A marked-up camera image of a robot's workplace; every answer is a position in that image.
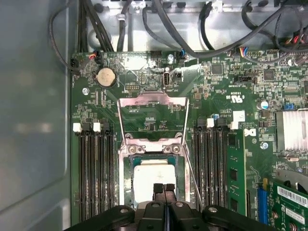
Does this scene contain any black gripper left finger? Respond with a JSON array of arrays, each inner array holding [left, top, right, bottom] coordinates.
[[69, 183, 167, 231]]

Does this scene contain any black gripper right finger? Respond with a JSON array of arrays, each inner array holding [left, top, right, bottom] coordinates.
[[166, 183, 274, 231]]

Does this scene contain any thin metal locking lever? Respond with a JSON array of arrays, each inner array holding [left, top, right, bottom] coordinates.
[[182, 143, 204, 211]]

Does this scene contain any silver CPU chip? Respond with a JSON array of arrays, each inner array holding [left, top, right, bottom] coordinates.
[[128, 156, 180, 209]]

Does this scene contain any CPU socket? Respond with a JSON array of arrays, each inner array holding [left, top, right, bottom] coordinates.
[[117, 133, 193, 210]]

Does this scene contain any blue expansion slot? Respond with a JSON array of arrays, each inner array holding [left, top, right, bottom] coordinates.
[[257, 187, 268, 226]]

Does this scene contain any green RAM stick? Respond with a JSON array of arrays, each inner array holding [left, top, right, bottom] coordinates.
[[227, 129, 248, 217]]

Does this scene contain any graphics card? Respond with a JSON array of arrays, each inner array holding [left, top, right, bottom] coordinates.
[[271, 178, 308, 231]]

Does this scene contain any green motherboard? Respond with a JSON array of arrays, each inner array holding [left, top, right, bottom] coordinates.
[[69, 50, 308, 231]]

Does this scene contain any silver finned heat sink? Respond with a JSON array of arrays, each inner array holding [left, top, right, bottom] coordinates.
[[275, 109, 308, 153]]

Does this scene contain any round coin battery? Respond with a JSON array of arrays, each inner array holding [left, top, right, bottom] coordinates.
[[95, 67, 118, 89]]

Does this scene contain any black open PC case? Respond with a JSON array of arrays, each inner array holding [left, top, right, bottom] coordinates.
[[0, 0, 308, 231]]

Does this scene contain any thick black cable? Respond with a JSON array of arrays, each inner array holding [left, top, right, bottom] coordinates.
[[153, 0, 293, 60]]

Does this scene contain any thin black cable with connector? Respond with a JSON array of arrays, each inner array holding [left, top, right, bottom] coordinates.
[[49, 0, 81, 73]]

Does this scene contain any black cable with clip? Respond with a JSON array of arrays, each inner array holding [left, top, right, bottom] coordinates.
[[116, 0, 133, 52]]

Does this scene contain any black cable bundle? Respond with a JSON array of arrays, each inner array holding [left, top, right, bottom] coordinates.
[[78, 0, 115, 52]]

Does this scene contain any black cable with flat plug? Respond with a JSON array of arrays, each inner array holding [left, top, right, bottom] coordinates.
[[199, 1, 215, 51]]

